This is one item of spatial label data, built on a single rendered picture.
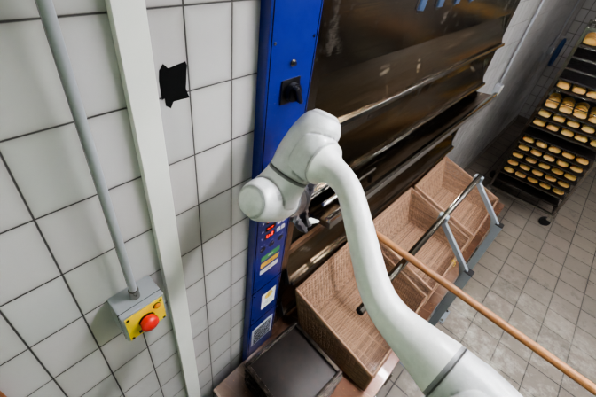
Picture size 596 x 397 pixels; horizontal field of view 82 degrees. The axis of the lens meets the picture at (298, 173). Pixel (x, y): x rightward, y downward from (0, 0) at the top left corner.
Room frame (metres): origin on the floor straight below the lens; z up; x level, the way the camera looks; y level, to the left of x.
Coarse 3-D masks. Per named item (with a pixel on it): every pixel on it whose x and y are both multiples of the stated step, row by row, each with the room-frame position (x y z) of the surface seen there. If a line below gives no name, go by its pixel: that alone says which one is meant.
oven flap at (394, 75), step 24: (480, 24) 2.00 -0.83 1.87; (408, 48) 1.37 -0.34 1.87; (432, 48) 1.54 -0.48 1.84; (456, 48) 1.74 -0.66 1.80; (480, 48) 2.00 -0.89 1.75; (336, 72) 1.01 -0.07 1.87; (360, 72) 1.11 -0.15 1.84; (384, 72) 1.22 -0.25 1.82; (408, 72) 1.35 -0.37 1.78; (432, 72) 1.52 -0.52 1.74; (336, 96) 0.99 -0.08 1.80; (360, 96) 1.09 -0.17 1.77; (384, 96) 1.20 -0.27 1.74
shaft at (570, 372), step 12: (384, 240) 0.98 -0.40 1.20; (396, 252) 0.94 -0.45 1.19; (420, 264) 0.88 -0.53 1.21; (432, 276) 0.84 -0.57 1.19; (456, 288) 0.80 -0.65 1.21; (468, 300) 0.76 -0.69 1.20; (480, 312) 0.72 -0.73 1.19; (492, 312) 0.72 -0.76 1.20; (504, 324) 0.68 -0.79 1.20; (516, 336) 0.65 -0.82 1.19; (540, 348) 0.61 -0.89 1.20; (552, 360) 0.58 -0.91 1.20; (564, 372) 0.55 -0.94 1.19; (576, 372) 0.55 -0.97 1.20; (588, 384) 0.52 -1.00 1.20
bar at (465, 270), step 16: (480, 176) 1.61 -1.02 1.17; (464, 192) 1.43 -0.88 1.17; (480, 192) 1.58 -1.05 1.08; (448, 208) 1.29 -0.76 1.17; (496, 224) 1.48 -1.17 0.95; (448, 240) 1.19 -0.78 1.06; (480, 256) 1.46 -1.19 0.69; (464, 272) 1.10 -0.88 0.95; (448, 304) 1.08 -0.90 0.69; (432, 320) 1.09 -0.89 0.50
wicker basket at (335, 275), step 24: (336, 264) 1.16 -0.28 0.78; (312, 288) 0.99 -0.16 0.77; (336, 288) 1.13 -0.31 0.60; (408, 288) 1.13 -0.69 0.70; (312, 312) 0.85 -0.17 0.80; (336, 312) 1.00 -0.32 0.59; (312, 336) 0.83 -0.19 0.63; (336, 336) 0.76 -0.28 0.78; (336, 360) 0.74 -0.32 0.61; (360, 360) 0.69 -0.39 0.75; (384, 360) 0.72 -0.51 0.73; (360, 384) 0.66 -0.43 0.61
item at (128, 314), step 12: (144, 288) 0.43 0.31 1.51; (156, 288) 0.43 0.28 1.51; (108, 300) 0.39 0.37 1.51; (120, 300) 0.39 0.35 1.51; (132, 300) 0.39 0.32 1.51; (144, 300) 0.40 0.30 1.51; (156, 300) 0.41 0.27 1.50; (120, 312) 0.36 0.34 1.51; (132, 312) 0.37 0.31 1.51; (144, 312) 0.38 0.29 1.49; (156, 312) 0.40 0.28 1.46; (120, 324) 0.36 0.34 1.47; (132, 324) 0.36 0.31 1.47; (132, 336) 0.35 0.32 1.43
